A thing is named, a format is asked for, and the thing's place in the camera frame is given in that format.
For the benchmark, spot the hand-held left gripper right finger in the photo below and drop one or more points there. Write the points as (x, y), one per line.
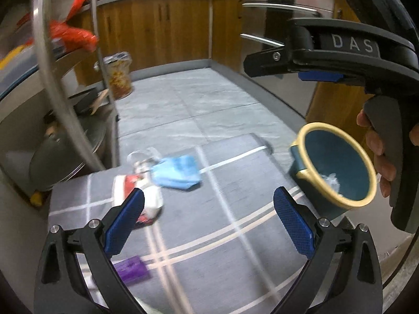
(293, 219)

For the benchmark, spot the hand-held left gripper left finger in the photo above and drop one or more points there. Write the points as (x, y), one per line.
(126, 216)

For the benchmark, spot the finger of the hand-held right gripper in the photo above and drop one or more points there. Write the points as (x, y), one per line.
(320, 77)
(265, 62)

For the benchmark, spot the red and white packet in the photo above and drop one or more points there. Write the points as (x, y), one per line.
(154, 199)

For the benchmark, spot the white paper towel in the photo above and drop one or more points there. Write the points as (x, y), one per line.
(330, 183)

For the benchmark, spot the teal bin with yellow rim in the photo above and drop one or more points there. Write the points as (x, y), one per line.
(330, 150)

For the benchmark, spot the person's right hand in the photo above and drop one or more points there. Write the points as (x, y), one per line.
(373, 140)

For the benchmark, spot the stainless steel appliance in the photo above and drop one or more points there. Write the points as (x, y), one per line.
(262, 23)

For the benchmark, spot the purple packet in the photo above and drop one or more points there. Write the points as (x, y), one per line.
(131, 268)

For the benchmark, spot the clear plastic wrapper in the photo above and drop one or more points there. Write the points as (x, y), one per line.
(140, 162)

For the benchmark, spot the blue face mask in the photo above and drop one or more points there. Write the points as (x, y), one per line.
(176, 170)

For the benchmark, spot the grey striped mat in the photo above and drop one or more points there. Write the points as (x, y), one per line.
(212, 222)

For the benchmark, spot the metal pot lid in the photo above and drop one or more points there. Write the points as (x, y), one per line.
(65, 157)

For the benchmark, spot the wooden cabinets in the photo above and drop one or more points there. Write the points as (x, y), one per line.
(183, 29)

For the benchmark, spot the small yellow object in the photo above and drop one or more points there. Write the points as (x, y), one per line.
(36, 199)

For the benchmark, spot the clear snack jar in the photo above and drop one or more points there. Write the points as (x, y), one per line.
(119, 75)

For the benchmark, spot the red snack bag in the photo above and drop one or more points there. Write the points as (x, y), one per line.
(72, 36)

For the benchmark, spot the metal kitchen rack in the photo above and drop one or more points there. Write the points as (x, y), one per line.
(42, 39)

